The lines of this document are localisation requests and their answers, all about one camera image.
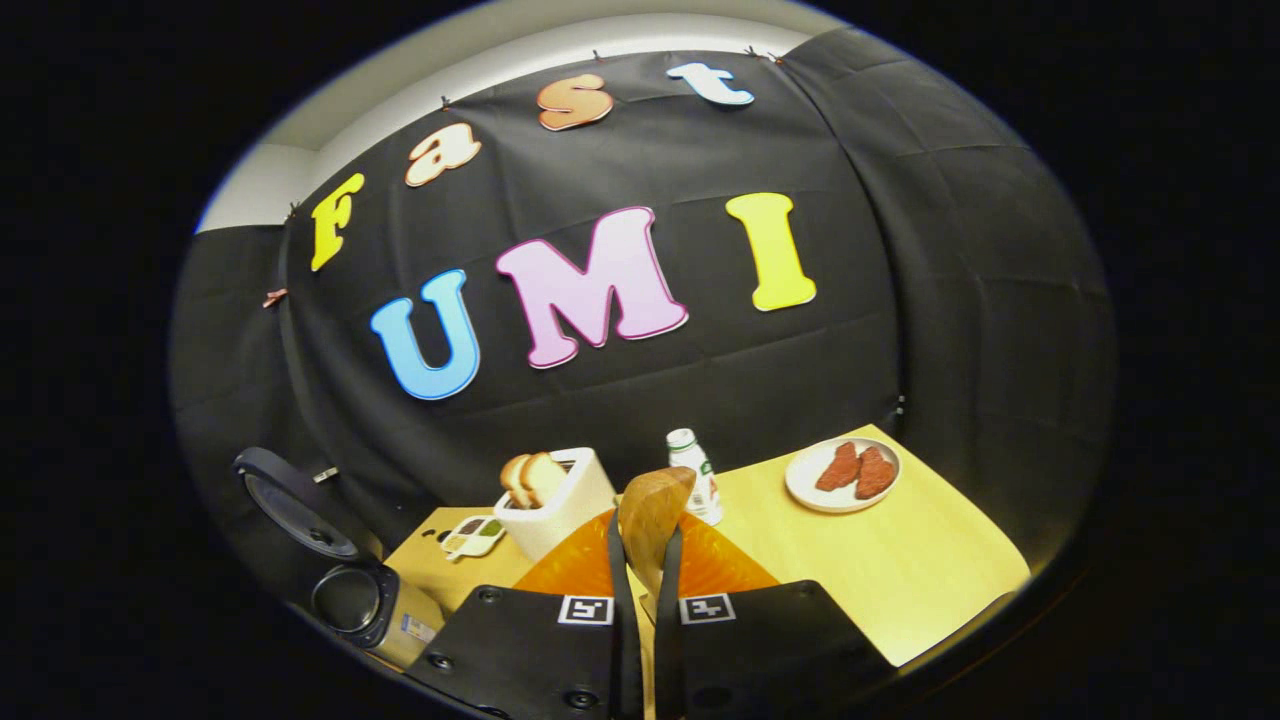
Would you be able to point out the wooden spoon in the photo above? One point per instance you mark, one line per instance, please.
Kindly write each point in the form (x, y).
(652, 515)

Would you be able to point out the white bottle green label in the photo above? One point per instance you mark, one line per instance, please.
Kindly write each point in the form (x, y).
(695, 470)

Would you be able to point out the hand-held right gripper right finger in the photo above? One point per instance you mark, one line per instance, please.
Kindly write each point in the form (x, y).
(780, 650)

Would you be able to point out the bread slice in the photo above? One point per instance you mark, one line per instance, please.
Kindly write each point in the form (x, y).
(514, 480)
(545, 478)

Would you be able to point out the black backdrop cloth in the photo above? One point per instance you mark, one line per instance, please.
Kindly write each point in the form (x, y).
(900, 300)

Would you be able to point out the white plate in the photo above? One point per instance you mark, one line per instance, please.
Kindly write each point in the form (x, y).
(805, 485)

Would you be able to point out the red cloth clip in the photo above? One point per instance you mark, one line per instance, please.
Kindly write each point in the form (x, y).
(275, 297)

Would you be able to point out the white toaster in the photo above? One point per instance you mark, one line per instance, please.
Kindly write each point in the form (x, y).
(570, 510)

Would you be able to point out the red meat slice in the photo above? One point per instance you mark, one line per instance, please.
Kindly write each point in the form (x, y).
(840, 467)
(875, 473)

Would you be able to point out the dark grey rice cooker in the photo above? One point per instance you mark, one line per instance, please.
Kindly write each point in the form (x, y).
(345, 595)

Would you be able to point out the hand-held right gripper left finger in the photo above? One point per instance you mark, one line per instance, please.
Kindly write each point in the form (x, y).
(520, 650)

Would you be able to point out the white divided condiment dish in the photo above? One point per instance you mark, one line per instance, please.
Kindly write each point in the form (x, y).
(475, 537)

